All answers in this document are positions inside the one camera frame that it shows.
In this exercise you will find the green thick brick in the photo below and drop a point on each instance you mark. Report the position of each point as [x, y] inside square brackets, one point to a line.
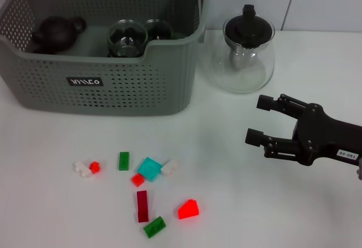
[154, 227]

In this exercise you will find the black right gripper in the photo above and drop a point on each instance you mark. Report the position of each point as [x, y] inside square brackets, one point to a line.
[319, 135]

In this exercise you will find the glass teacup black sleeve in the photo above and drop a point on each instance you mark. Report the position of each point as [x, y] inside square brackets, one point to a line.
[161, 30]
[127, 30]
[111, 54]

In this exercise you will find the dark red long brick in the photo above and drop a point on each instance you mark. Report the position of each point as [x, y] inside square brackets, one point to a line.
[142, 206]

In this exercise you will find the dark clay teapot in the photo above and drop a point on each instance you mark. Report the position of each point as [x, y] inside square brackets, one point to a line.
[56, 33]

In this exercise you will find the teal square plate brick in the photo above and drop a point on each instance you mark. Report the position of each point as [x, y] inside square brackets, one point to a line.
[149, 169]

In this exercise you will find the glass teapot black lid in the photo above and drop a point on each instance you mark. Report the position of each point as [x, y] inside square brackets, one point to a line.
[249, 27]

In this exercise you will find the white studded brick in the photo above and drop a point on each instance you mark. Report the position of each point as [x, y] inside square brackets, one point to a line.
[169, 167]
[82, 169]

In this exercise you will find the small red cube brick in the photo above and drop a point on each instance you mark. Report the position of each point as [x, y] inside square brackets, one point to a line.
[95, 167]

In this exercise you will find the small red flat brick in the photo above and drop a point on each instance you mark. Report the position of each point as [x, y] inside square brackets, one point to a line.
[137, 180]

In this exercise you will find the grey perforated storage bin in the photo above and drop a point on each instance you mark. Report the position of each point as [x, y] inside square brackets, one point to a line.
[127, 95]

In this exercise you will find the bright red sloped brick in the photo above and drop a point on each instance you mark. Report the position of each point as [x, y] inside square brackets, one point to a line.
[188, 209]

